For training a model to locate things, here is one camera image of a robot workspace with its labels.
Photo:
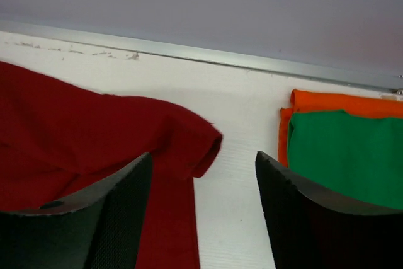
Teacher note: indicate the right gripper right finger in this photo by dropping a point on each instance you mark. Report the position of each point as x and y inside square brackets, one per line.
[311, 226]

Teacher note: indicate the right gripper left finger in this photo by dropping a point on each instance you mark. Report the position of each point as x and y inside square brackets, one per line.
[96, 227]

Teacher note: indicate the red t shirt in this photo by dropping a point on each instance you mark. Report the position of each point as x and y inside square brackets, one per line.
[57, 139]

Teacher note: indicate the green folded t shirt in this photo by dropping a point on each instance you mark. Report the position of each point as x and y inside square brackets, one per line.
[356, 156]

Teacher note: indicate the orange folded t shirt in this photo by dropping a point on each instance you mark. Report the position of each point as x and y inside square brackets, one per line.
[307, 101]

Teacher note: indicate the aluminium table edge rail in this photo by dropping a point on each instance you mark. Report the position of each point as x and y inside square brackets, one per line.
[387, 83]

